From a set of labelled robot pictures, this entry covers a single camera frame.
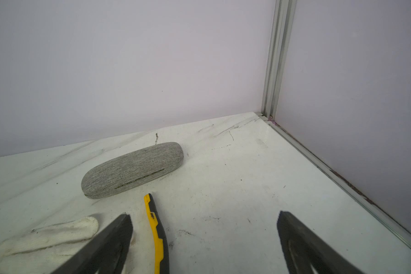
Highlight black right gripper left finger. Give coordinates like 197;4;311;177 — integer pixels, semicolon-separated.
54;213;133;274

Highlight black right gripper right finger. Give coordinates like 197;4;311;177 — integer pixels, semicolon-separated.
277;211;362;274

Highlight yellow black pliers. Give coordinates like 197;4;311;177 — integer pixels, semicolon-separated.
144;194;170;274

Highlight white work glove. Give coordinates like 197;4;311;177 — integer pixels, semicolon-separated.
0;216;99;274

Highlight grey fabric glasses case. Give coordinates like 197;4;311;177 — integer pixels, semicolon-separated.
81;142;184;199

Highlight aluminium frame corner post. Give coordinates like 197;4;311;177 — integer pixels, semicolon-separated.
261;0;297;121

